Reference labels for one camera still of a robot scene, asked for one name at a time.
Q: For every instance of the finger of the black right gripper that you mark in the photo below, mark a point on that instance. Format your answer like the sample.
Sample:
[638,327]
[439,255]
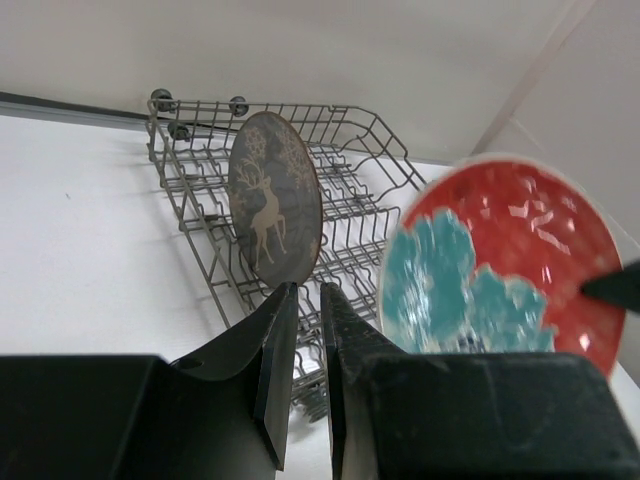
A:
[620,288]

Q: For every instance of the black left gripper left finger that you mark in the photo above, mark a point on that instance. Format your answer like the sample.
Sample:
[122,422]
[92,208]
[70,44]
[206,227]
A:
[219,412]

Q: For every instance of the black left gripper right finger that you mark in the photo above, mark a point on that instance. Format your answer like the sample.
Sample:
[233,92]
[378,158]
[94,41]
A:
[394,415]

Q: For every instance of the red and teal floral plate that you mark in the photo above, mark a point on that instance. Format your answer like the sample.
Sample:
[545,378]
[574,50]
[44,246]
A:
[491,258]

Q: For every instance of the grey reindeer plate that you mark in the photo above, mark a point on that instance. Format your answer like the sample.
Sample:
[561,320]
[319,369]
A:
[275,200]

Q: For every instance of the grey wire dish rack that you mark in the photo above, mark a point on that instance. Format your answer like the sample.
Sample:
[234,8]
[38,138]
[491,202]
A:
[364,174]

